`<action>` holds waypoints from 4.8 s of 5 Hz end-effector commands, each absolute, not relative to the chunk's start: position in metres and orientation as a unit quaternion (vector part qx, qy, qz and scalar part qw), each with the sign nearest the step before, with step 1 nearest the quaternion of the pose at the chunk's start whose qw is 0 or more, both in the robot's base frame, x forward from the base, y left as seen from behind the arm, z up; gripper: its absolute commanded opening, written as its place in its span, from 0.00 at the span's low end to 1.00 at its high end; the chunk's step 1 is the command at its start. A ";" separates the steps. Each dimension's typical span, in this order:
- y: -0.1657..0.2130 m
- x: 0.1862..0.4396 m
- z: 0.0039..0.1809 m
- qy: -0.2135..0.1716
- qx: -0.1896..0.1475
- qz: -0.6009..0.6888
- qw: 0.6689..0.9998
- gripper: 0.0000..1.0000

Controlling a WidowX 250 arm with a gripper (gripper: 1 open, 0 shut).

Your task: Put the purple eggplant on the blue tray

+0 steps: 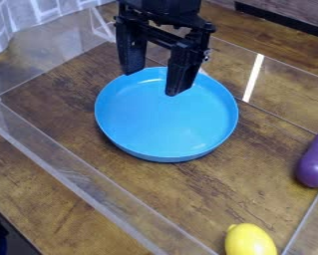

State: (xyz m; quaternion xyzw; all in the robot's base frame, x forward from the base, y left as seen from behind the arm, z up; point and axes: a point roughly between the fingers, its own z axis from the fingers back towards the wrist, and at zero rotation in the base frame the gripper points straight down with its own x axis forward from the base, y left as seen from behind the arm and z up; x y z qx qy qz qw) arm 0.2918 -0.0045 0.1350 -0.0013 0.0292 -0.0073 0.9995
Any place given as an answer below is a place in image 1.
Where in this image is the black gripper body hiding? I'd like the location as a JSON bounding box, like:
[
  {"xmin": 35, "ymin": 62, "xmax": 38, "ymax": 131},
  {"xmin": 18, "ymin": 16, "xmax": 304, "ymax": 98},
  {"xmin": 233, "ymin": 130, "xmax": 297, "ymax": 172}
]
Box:
[{"xmin": 115, "ymin": 0, "xmax": 216, "ymax": 47}]

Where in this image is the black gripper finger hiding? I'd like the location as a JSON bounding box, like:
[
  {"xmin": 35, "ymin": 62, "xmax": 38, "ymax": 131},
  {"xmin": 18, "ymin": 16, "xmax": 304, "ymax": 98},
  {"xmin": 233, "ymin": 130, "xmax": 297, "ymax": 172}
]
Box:
[
  {"xmin": 117, "ymin": 18, "xmax": 149, "ymax": 75},
  {"xmin": 165, "ymin": 43, "xmax": 209, "ymax": 97}
]

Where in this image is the purple toy eggplant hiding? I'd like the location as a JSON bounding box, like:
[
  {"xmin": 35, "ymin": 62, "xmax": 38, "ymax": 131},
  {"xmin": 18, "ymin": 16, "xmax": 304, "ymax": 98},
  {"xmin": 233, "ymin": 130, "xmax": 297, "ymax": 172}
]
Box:
[{"xmin": 296, "ymin": 134, "xmax": 318, "ymax": 188}]

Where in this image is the blue round tray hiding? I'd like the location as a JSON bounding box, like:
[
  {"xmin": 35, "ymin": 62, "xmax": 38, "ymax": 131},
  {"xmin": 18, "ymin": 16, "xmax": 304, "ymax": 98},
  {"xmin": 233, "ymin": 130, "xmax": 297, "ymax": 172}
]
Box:
[{"xmin": 95, "ymin": 67, "xmax": 238, "ymax": 162}]

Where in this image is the white patterned curtain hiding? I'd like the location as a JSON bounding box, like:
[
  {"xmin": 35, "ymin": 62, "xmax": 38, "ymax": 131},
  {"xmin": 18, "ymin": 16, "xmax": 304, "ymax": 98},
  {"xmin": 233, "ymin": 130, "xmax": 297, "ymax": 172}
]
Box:
[{"xmin": 0, "ymin": 0, "xmax": 115, "ymax": 53}]

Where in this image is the yellow toy lemon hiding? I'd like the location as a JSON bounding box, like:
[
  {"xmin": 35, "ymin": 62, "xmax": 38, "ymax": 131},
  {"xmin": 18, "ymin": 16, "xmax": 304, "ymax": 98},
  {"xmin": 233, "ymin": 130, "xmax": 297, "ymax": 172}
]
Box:
[{"xmin": 225, "ymin": 223, "xmax": 278, "ymax": 255}]

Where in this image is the clear acrylic enclosure wall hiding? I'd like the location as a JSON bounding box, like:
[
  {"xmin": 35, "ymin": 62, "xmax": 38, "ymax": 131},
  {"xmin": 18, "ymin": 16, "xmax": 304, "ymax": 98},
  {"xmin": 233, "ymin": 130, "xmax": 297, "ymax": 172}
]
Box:
[{"xmin": 0, "ymin": 3, "xmax": 318, "ymax": 255}]

